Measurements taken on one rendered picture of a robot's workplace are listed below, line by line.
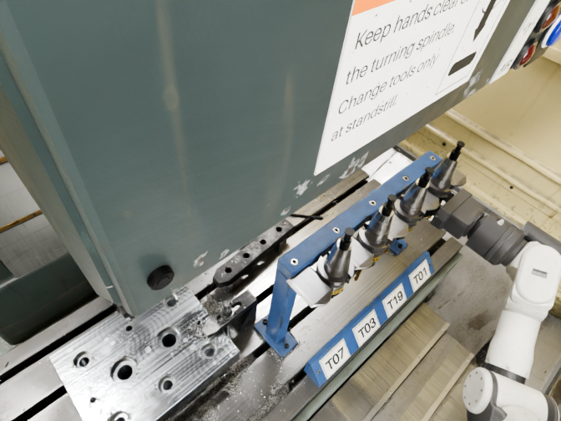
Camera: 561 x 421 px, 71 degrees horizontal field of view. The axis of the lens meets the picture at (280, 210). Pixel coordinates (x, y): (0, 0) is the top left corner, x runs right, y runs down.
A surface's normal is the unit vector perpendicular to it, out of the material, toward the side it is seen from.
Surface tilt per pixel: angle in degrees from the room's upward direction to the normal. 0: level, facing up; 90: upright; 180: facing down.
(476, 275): 24
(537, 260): 30
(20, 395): 0
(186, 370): 0
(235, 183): 90
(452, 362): 8
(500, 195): 90
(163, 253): 90
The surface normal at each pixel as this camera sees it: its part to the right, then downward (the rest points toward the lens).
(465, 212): 0.09, -0.64
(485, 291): -0.22, -0.38
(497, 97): -0.74, 0.47
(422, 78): 0.67, 0.61
